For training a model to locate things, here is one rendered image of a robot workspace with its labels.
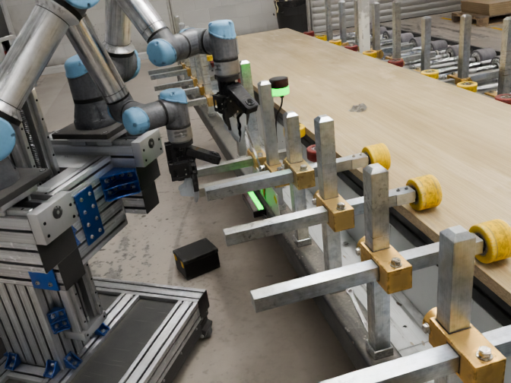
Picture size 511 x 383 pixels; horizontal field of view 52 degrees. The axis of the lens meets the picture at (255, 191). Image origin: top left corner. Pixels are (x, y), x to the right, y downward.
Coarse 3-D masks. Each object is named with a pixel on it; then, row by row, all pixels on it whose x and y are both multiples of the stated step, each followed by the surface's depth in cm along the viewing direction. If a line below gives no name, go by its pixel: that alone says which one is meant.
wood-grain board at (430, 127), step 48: (240, 48) 359; (288, 48) 338; (336, 48) 319; (288, 96) 233; (336, 96) 224; (384, 96) 216; (432, 96) 208; (480, 96) 201; (336, 144) 172; (432, 144) 162; (480, 144) 158; (480, 192) 131; (432, 240) 119
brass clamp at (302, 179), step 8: (304, 160) 145; (288, 168) 145; (296, 168) 141; (312, 168) 139; (296, 176) 139; (304, 176) 139; (312, 176) 139; (296, 184) 140; (304, 184) 139; (312, 184) 140
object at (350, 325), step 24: (192, 96) 336; (216, 120) 281; (288, 240) 160; (312, 240) 158; (312, 264) 146; (336, 312) 126; (336, 336) 129; (360, 336) 118; (360, 360) 114; (384, 360) 110
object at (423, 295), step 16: (256, 96) 266; (256, 112) 272; (304, 144) 202; (352, 176) 161; (352, 192) 164; (400, 224) 135; (400, 240) 138; (416, 240) 129; (416, 272) 132; (432, 272) 124; (416, 288) 134; (432, 288) 126; (480, 288) 107; (416, 304) 136; (432, 304) 128; (480, 304) 107; (496, 304) 103; (480, 320) 109; (496, 320) 103
